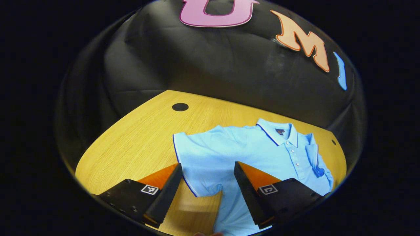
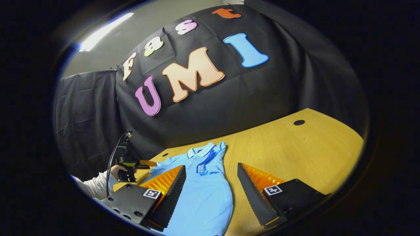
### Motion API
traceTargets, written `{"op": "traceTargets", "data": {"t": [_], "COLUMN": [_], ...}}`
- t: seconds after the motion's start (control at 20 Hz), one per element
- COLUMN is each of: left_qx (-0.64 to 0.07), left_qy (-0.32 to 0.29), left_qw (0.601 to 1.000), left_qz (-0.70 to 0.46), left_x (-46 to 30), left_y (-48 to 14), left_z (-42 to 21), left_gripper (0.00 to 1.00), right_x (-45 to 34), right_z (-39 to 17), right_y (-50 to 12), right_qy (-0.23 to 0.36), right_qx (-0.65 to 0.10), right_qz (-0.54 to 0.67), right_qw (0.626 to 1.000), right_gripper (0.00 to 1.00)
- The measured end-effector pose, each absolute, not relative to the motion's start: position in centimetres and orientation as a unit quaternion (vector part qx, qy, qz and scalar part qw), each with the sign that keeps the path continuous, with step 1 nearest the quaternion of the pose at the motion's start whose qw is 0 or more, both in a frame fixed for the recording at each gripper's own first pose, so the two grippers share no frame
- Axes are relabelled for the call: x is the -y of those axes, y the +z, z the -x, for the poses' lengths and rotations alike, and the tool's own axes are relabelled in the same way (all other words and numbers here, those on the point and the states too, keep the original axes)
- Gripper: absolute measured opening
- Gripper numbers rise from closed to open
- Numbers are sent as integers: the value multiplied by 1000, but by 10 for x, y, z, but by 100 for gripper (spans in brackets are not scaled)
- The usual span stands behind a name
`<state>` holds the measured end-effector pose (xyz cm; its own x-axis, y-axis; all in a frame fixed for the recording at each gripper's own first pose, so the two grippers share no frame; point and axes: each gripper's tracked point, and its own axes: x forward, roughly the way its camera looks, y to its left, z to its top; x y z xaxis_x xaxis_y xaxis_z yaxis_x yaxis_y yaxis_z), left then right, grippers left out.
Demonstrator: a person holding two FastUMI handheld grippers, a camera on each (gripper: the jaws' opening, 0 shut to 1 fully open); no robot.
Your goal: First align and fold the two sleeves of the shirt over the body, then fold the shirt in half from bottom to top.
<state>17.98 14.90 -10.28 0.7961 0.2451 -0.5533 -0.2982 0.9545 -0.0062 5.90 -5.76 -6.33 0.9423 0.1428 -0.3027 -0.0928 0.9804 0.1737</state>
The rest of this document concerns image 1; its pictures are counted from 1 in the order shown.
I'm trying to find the black backdrop cloth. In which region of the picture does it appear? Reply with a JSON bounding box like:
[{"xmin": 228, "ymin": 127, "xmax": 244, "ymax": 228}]
[{"xmin": 56, "ymin": 0, "xmax": 366, "ymax": 171}]

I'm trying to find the light blue polo T-shirt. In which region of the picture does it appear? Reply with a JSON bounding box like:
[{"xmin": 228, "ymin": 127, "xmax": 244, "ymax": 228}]
[{"xmin": 172, "ymin": 118, "xmax": 334, "ymax": 236}]

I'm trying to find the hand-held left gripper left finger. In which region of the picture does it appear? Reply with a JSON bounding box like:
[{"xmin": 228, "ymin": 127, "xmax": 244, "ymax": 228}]
[{"xmin": 91, "ymin": 163, "xmax": 183, "ymax": 229}]

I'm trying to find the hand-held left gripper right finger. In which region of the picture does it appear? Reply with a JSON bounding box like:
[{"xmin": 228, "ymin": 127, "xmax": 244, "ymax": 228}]
[{"xmin": 234, "ymin": 161, "xmax": 324, "ymax": 230}]

